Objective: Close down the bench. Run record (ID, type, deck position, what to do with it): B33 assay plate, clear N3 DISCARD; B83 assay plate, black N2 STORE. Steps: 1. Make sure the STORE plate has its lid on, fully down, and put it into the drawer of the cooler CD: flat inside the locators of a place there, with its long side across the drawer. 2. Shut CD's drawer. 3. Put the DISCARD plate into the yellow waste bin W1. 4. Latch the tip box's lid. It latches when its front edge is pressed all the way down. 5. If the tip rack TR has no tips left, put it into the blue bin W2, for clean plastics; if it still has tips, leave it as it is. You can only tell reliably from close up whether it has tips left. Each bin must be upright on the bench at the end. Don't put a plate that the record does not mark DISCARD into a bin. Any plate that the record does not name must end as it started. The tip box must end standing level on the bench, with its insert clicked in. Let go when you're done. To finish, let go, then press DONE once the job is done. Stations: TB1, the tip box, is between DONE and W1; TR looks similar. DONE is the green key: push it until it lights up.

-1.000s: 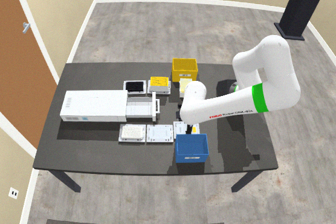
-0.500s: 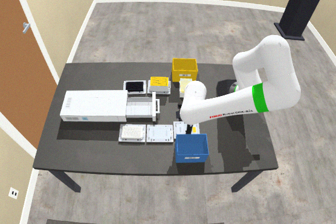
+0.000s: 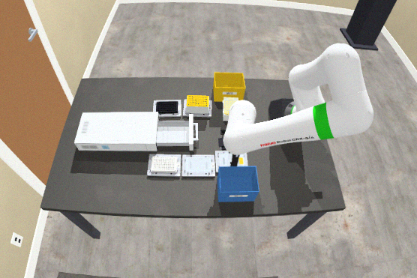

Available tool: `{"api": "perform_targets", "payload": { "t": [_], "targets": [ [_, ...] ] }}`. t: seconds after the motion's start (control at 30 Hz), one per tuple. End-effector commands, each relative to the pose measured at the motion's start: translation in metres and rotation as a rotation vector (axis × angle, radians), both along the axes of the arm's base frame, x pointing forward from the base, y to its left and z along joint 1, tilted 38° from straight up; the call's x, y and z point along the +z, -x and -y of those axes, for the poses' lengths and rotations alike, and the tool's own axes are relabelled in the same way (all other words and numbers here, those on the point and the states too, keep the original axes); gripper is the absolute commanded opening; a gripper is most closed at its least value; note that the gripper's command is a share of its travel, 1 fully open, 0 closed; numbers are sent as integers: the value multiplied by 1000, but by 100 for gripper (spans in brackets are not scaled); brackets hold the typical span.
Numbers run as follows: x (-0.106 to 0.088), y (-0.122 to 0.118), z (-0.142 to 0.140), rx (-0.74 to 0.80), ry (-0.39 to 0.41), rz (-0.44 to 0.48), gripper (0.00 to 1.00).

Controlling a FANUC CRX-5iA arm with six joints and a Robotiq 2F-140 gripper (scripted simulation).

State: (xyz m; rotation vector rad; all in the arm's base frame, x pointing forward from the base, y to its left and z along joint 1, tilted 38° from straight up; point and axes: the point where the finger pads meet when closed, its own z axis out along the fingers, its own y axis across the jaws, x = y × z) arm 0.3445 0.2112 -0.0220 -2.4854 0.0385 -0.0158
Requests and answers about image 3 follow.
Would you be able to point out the yellow waste bin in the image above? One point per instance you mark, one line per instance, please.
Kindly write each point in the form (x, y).
(232, 84)

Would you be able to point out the blue bin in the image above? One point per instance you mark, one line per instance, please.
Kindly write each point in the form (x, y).
(231, 180)

